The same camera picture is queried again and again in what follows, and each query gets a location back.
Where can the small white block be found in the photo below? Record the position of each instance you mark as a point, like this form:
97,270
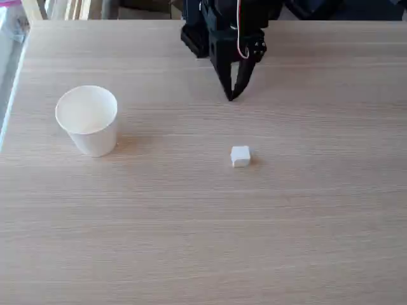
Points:
240,156

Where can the brown cardboard box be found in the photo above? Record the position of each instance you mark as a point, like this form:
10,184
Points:
143,11

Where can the dark fabric object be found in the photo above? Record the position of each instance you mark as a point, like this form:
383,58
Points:
343,9

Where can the white paper cup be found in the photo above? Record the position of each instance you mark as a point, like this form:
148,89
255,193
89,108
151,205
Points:
92,139

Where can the clear plastic bag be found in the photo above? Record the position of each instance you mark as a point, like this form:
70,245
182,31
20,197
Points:
11,22

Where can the light wooden slatted frame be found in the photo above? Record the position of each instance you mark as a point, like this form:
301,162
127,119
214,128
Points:
63,9

